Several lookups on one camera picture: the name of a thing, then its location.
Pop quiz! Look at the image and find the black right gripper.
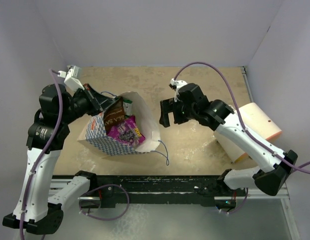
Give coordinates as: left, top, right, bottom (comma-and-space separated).
159, 96, 197, 128

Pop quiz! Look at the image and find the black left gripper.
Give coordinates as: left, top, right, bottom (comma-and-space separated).
60, 83, 116, 125

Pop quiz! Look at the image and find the brown sea salt chips bag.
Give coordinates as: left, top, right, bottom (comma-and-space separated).
103, 97, 125, 133

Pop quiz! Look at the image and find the blue checkered paper bag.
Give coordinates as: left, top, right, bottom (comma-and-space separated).
77, 91, 170, 165

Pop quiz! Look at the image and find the purple candy snack bag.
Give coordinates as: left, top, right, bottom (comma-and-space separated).
107, 115, 146, 148

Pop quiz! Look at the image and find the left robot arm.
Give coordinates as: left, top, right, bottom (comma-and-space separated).
2, 83, 120, 235

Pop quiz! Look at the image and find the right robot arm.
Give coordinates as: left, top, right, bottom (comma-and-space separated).
159, 79, 298, 196

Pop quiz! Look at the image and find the white green snack packet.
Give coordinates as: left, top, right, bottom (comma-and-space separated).
123, 98, 133, 116

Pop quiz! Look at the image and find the cream cylindrical appliance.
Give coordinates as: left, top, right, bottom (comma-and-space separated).
213, 102, 282, 164

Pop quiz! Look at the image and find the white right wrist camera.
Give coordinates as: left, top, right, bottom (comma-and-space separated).
169, 78, 188, 102

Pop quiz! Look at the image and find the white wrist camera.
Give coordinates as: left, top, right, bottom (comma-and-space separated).
169, 78, 188, 102
57, 65, 84, 92

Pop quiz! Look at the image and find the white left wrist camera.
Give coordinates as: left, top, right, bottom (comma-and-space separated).
57, 65, 84, 92

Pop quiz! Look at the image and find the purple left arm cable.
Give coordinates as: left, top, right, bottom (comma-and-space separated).
18, 68, 64, 240

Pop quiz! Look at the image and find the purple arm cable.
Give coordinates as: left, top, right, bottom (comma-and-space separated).
18, 68, 64, 240
170, 61, 310, 174

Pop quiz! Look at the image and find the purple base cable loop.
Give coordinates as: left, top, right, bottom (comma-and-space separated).
78, 184, 130, 221

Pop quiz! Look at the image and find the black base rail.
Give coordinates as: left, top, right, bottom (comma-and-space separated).
78, 174, 248, 209

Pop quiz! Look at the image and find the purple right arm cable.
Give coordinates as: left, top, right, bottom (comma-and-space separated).
170, 61, 310, 174

